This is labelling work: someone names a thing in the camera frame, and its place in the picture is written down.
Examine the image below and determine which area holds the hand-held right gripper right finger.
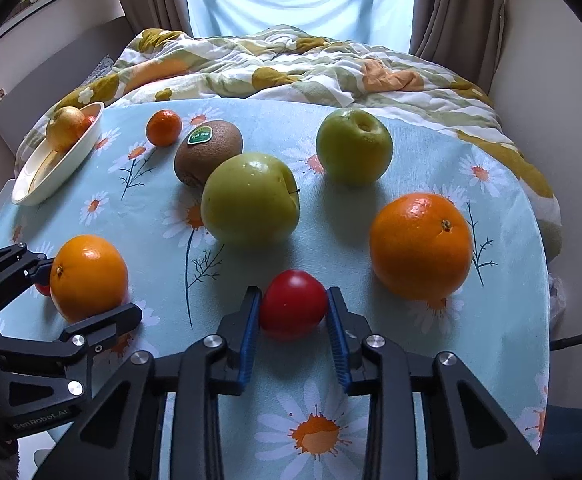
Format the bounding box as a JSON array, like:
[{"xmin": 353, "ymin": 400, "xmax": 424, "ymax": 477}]
[{"xmin": 325, "ymin": 286, "xmax": 554, "ymax": 480}]

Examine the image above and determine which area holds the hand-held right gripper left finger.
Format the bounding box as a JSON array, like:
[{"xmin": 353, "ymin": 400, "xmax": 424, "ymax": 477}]
[{"xmin": 33, "ymin": 286, "xmax": 263, "ymax": 480}]

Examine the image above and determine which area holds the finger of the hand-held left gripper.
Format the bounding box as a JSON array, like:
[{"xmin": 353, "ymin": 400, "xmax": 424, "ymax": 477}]
[
  {"xmin": 0, "ymin": 303, "xmax": 143, "ymax": 397},
  {"xmin": 0, "ymin": 242, "xmax": 54, "ymax": 302}
]

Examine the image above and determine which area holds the smaller orange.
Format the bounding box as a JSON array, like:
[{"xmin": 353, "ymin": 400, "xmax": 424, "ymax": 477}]
[{"xmin": 50, "ymin": 234, "xmax": 130, "ymax": 323}]

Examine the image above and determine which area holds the white oval dish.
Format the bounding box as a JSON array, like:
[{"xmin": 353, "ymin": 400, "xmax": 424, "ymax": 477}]
[{"xmin": 11, "ymin": 101, "xmax": 106, "ymax": 207}]

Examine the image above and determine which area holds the large orange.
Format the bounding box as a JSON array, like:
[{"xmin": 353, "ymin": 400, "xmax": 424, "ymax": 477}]
[{"xmin": 369, "ymin": 192, "xmax": 474, "ymax": 302}]

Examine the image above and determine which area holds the green apple with stem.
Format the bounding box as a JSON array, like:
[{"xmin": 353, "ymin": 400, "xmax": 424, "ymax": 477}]
[{"xmin": 201, "ymin": 152, "xmax": 302, "ymax": 247}]

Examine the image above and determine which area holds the brown kiwi with sticker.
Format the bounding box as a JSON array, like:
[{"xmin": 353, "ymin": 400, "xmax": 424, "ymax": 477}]
[{"xmin": 173, "ymin": 120, "xmax": 244, "ymax": 187}]

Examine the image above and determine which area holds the small mandarin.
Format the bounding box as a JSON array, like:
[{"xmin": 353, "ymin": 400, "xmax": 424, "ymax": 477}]
[{"xmin": 146, "ymin": 109, "xmax": 183, "ymax": 148}]

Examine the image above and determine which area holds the yellow apple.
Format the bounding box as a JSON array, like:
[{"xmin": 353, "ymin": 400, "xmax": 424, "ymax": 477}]
[{"xmin": 46, "ymin": 106, "xmax": 88, "ymax": 153}]

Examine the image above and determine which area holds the grey textured cloth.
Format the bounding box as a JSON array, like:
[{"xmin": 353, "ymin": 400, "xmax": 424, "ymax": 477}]
[{"xmin": 83, "ymin": 52, "xmax": 116, "ymax": 86}]

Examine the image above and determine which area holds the white plastic bag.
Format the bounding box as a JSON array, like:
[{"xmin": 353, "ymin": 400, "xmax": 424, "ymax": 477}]
[{"xmin": 548, "ymin": 272, "xmax": 568, "ymax": 331}]

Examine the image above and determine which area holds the floral patterned quilt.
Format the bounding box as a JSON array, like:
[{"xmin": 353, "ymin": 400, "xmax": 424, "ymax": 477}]
[{"xmin": 16, "ymin": 25, "xmax": 562, "ymax": 261}]

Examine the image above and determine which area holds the black cable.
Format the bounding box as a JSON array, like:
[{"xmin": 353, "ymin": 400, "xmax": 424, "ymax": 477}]
[{"xmin": 551, "ymin": 325, "xmax": 582, "ymax": 351}]

